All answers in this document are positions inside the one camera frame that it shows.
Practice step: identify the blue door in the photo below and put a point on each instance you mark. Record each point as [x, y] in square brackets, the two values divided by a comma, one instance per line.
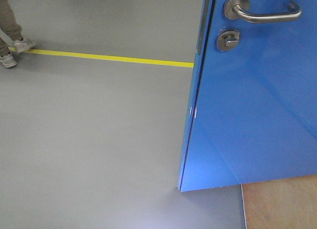
[252, 111]

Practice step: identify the brown plywood door base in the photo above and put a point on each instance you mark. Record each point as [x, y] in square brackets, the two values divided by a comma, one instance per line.
[281, 204]

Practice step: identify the steel thumb turn lock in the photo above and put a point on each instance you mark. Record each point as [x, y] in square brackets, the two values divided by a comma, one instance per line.
[228, 39]

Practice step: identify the steel lock faceplate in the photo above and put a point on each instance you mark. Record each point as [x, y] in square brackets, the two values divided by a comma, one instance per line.
[202, 24]

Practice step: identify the seated person in plaid shirt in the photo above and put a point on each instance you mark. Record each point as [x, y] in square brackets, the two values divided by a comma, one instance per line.
[13, 30]

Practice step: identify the steel door handle inner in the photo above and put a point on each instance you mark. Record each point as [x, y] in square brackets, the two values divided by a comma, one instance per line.
[263, 14]

